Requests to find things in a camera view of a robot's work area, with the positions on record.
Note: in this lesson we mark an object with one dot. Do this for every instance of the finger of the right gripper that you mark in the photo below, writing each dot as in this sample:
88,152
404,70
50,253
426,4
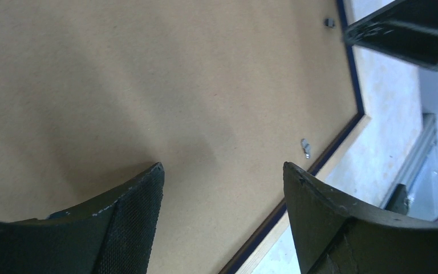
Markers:
406,30

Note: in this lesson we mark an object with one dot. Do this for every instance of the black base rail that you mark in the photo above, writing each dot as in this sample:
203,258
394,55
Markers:
398,201

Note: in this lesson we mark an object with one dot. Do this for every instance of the silver metal turn clip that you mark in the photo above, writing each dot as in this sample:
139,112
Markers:
306,148

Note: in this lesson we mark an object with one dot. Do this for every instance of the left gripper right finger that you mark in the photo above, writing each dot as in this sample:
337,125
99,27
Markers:
334,232

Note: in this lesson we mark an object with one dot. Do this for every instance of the brown cardboard backing board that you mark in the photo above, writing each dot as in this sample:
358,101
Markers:
220,92

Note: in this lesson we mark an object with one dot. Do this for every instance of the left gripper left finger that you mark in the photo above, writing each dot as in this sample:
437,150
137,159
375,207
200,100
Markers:
110,233

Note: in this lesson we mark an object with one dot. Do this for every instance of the wooden picture frame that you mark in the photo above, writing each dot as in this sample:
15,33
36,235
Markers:
259,236

